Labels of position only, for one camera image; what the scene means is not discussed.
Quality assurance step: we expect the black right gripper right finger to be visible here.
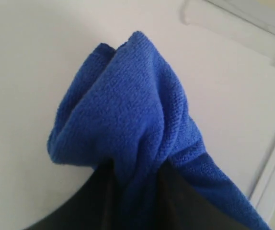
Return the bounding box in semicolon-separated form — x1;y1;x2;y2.
158;160;260;230

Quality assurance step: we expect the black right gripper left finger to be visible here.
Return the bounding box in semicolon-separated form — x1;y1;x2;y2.
27;161;120;230

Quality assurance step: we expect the blue cloth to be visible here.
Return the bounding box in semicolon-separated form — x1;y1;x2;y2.
47;31;268;230

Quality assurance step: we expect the clear tape back right corner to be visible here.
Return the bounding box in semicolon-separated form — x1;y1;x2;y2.
179;0;275;67

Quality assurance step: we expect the white whiteboard with aluminium frame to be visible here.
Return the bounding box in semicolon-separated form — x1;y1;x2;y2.
180;0;275;209

